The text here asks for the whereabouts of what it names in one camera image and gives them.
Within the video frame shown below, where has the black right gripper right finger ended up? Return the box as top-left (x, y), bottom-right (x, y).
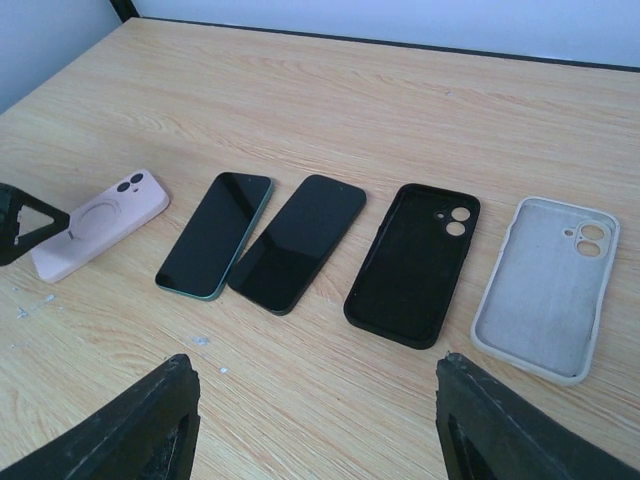
top-left (436, 353), bottom-right (639, 479)

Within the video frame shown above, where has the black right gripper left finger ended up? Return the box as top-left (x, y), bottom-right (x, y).
top-left (1, 354), bottom-right (200, 479)

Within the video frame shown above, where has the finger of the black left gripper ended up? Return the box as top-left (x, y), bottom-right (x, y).
top-left (1, 183), bottom-right (70, 266)

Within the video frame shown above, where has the pink cased phone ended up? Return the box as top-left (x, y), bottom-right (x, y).
top-left (31, 169), bottom-right (170, 283)

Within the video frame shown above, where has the white phone case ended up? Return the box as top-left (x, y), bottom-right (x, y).
top-left (470, 196), bottom-right (620, 387)

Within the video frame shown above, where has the green phone from black case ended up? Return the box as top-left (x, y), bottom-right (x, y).
top-left (155, 172), bottom-right (274, 301)

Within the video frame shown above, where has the black phone from white case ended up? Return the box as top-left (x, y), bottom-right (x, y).
top-left (228, 174), bottom-right (367, 316)

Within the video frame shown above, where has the black enclosure frame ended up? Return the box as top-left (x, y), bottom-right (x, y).
top-left (112, 0), bottom-right (639, 70)

